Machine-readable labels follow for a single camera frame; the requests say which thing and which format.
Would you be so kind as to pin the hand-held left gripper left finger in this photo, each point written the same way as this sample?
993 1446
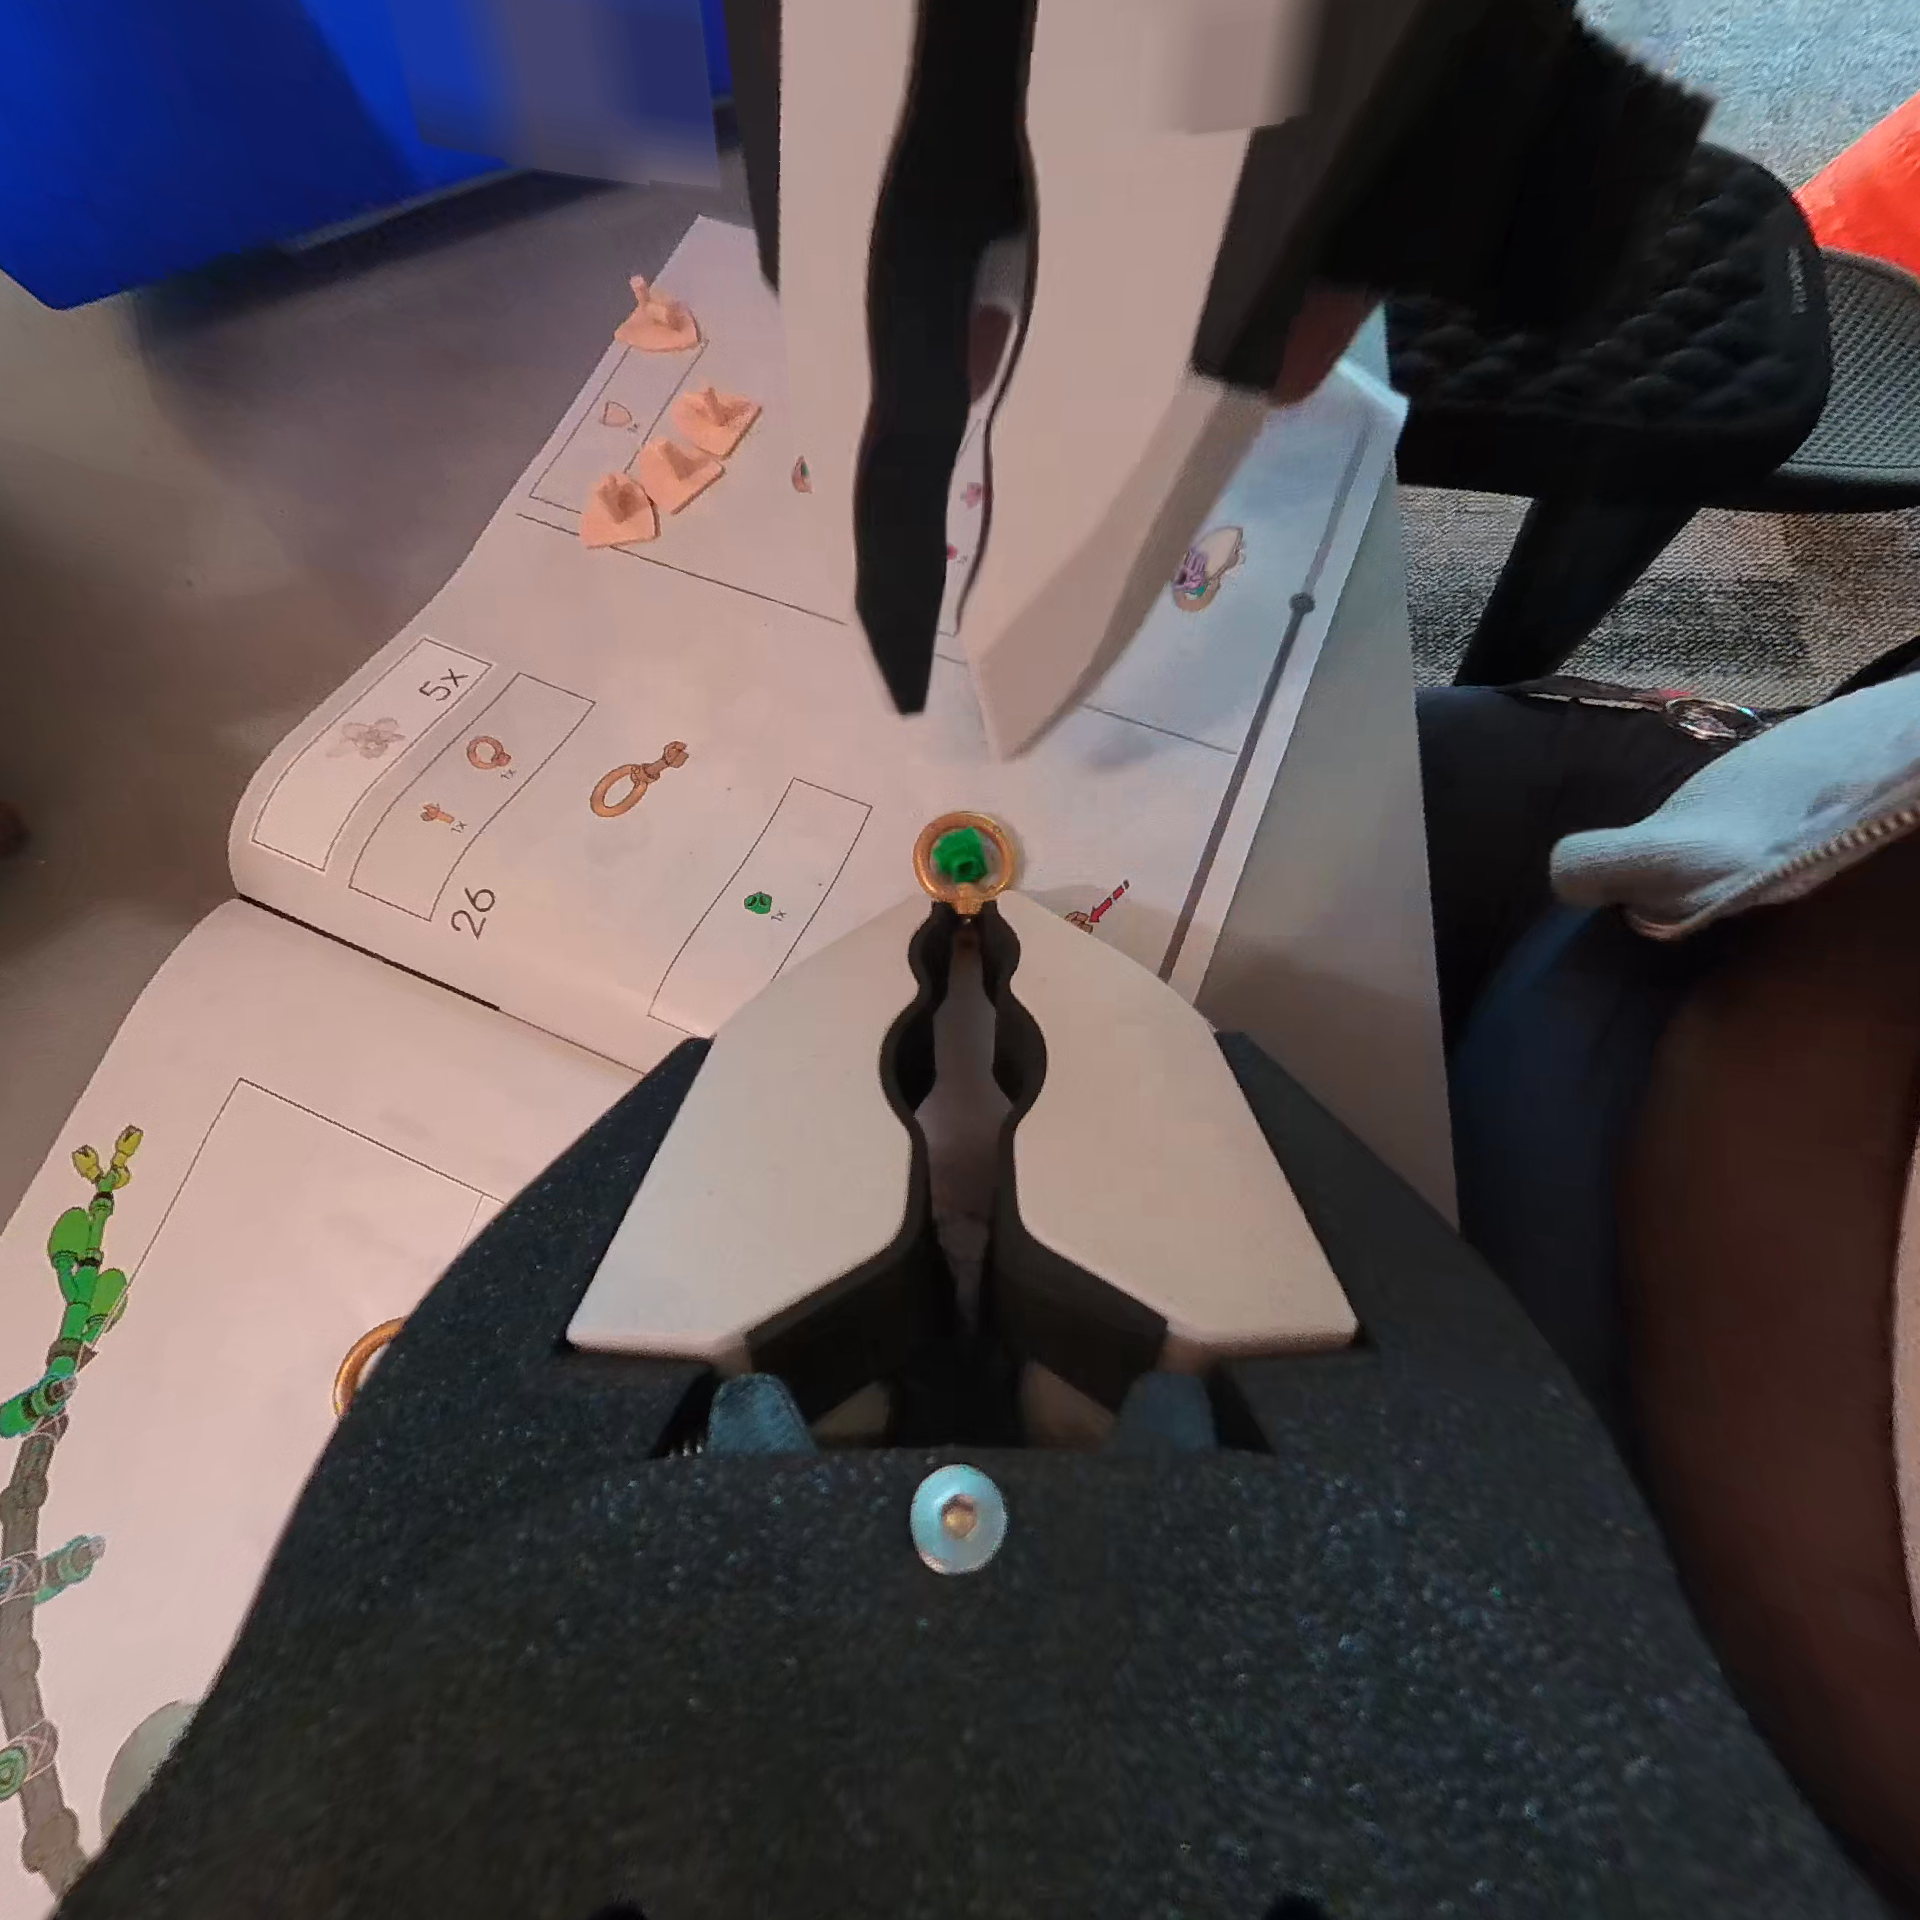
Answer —
749 1171

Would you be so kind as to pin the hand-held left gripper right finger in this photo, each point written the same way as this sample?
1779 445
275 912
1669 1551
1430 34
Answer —
1171 1171

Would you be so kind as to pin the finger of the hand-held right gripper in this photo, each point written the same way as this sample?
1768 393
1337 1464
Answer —
1111 376
823 152

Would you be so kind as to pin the green stud piece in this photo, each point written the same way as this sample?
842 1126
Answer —
955 858

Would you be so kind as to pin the grey desk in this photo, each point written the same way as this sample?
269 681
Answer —
301 452

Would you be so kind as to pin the person's right hand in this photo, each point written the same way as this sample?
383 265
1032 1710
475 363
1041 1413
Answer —
1323 343

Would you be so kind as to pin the pink petal piece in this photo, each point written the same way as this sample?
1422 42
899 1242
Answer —
662 324
619 514
681 474
718 419

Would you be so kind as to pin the black mesh chair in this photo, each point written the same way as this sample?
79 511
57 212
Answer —
1622 376

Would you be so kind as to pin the person's dark trousers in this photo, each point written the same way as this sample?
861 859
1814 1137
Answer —
1531 973

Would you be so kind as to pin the red panel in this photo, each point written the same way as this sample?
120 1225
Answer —
1868 194

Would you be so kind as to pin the open instruction booklet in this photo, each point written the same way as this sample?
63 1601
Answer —
673 674

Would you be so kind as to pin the blue plastic storage bin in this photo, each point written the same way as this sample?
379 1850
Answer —
180 135

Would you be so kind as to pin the grey zip jacket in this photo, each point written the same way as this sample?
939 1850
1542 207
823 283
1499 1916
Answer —
1725 839

